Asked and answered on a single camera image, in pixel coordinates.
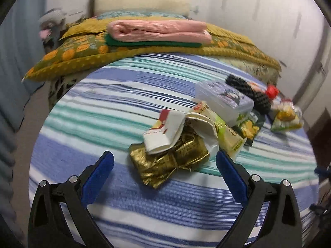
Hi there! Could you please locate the blue curtain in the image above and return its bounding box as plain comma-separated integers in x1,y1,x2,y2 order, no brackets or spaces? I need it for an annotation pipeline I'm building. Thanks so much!
0,0,49,238

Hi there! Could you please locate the yellow green snack packet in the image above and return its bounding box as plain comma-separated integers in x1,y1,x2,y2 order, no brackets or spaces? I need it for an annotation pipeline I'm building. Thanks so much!
270,99,303,133

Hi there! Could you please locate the striped bed sheet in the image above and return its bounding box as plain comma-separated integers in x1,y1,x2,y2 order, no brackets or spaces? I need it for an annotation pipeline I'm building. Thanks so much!
28,53,320,248

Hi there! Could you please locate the white red paper wrapper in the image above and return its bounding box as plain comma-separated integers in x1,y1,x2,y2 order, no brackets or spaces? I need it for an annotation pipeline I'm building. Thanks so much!
143,109,187,155

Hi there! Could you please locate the clear plastic container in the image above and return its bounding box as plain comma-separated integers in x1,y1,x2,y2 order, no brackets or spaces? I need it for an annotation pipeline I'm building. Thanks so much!
195,81,254,127

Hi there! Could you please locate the cream pillow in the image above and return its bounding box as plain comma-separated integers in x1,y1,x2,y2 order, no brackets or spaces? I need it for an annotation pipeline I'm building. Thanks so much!
93,0,190,17

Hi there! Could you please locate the teal patterned pillow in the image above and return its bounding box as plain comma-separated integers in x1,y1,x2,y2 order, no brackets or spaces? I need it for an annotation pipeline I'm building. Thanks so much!
96,10,187,21

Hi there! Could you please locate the light green snack packet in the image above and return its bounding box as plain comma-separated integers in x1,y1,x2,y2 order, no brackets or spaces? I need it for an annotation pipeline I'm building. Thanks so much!
194,101,247,158

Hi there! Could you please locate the yellow orange patterned quilt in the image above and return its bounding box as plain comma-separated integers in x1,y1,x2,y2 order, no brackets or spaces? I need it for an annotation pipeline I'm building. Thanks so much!
22,22,282,83

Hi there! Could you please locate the pile of clothes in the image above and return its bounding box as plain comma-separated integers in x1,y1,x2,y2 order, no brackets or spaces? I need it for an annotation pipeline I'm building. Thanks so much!
39,9,68,47

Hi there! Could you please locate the green folded cloth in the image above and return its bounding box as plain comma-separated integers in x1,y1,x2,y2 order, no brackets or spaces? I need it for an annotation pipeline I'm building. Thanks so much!
105,35,203,48

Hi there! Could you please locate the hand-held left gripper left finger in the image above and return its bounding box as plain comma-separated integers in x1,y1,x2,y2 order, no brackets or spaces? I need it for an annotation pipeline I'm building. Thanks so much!
28,150,115,248

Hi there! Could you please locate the white crumpled wrapper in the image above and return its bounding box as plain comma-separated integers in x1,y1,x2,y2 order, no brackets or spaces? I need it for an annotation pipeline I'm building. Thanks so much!
185,111,220,161

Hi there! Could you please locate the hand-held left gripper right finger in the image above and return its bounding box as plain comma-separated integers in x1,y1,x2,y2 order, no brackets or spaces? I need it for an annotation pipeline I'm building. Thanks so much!
216,150,303,248

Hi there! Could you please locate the red snack wrapper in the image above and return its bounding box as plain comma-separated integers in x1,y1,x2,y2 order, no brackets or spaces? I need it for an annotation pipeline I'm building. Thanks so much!
266,85,280,99

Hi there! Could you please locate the pink folded blanket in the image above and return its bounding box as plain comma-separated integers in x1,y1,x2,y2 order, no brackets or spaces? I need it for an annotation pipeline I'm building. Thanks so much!
107,19,212,43

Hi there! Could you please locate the gold foil wrapper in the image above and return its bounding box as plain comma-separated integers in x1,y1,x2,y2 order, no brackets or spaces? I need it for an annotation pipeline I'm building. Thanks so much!
128,128,210,189

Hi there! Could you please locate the dark green biscuit packet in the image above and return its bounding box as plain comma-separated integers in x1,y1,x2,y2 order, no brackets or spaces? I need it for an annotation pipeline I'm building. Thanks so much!
234,110,265,147

